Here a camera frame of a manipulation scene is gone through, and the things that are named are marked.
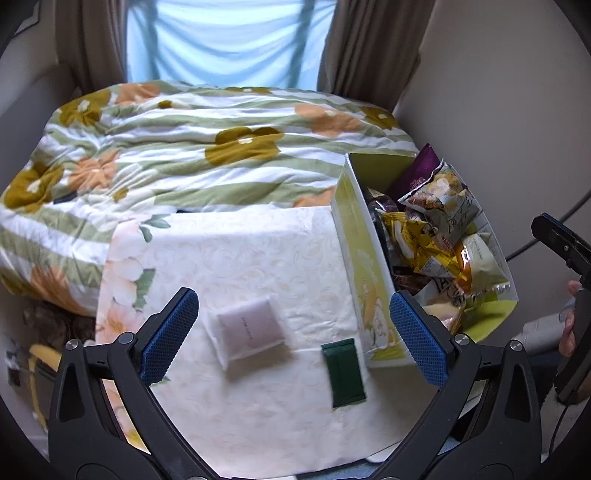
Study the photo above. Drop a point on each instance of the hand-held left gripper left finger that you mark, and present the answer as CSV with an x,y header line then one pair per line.
x,y
171,332

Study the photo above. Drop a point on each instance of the brown curtain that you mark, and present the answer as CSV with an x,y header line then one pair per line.
x,y
92,41
374,50

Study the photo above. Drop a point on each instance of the yellow packet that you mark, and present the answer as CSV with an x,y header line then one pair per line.
x,y
44,364

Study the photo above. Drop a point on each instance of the white floral tablecloth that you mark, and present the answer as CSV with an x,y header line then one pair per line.
x,y
258,258

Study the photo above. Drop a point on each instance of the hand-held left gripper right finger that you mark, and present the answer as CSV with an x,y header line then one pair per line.
x,y
418,337

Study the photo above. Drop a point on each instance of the pale pink packet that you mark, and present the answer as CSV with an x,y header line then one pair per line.
x,y
247,330

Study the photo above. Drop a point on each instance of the dark green packet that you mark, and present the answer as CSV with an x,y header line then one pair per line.
x,y
344,374

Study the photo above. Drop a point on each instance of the yellow-green cardboard box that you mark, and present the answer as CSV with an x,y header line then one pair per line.
x,y
358,258

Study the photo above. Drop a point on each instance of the sheer window curtain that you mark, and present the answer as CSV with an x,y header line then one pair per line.
x,y
231,41

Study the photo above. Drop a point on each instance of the purple snack bag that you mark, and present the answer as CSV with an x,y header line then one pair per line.
x,y
420,170

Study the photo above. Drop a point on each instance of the pale green snack bag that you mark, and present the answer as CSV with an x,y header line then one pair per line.
x,y
487,263

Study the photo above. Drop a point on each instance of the white grey appliance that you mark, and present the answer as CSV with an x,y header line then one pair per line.
x,y
545,330

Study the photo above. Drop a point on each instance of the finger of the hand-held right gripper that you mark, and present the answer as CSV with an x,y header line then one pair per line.
x,y
565,244

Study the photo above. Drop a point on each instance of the dark brown snack bag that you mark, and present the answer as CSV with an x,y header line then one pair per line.
x,y
385,207

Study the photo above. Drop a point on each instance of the gold yellow snack bag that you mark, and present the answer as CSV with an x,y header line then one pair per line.
x,y
420,244

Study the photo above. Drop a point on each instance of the floral blanket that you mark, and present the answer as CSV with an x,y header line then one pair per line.
x,y
161,157

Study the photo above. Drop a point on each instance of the cream cheese snack bag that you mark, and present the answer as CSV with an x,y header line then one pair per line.
x,y
443,304

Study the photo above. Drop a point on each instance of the white grey snack bag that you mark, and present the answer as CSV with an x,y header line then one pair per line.
x,y
443,198

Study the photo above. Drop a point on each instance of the person's right hand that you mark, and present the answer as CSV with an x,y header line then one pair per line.
x,y
567,332

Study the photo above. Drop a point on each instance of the dark fuzzy cloth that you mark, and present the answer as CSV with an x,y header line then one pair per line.
x,y
55,323

